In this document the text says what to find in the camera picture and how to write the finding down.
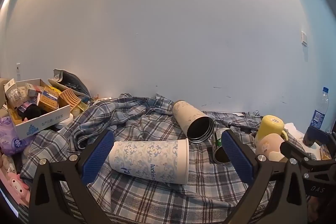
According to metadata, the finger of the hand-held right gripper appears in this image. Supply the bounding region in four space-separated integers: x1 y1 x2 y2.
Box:
279 140 311 162
304 126 336 147

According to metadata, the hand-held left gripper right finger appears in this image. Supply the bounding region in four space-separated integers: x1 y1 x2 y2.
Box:
221 129 308 224

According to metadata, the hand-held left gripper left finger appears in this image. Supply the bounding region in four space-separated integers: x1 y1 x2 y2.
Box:
28 130 116 224

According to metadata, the blue patterned paper cup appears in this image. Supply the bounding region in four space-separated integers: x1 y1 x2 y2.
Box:
109 138 190 186

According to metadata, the pink cup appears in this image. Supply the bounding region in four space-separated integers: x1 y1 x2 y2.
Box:
255 133 287 162

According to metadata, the beige thermos cup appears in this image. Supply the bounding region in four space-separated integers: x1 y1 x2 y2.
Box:
172 100 215 145

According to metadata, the yellow snack packet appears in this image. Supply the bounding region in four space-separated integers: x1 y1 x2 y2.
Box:
320 144 333 161

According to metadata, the white paper sheet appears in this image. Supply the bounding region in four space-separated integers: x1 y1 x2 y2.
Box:
284 122 306 144

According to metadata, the green tin can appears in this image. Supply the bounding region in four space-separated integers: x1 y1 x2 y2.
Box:
211 127 235 166

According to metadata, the plastic bottle with blue label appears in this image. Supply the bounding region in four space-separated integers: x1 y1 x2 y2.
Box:
309 86 330 133

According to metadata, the yellow mug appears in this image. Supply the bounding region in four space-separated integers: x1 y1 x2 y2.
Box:
255 115 288 144

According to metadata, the white round jar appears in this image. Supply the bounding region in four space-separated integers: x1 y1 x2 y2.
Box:
53 112 74 130

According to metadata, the plaid cloth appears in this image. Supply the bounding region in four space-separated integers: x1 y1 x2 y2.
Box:
20 93 286 224

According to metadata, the yellow ribbed tray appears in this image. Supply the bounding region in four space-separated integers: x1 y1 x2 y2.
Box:
58 87 82 110

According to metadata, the white cardboard box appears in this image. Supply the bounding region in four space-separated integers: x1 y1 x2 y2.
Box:
3 78 71 140

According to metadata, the orange carton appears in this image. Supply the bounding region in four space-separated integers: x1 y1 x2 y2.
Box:
39 86 60 112

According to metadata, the black cloth bundle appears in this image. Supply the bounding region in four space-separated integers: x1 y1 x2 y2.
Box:
21 104 44 121

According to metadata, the grey pouch bag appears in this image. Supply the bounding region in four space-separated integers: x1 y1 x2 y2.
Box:
48 69 91 102

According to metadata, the pink plush toy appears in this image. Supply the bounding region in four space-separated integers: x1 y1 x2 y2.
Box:
0 154 31 205

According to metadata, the purple tissue packet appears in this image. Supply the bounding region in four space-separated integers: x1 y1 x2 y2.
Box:
0 116 36 157

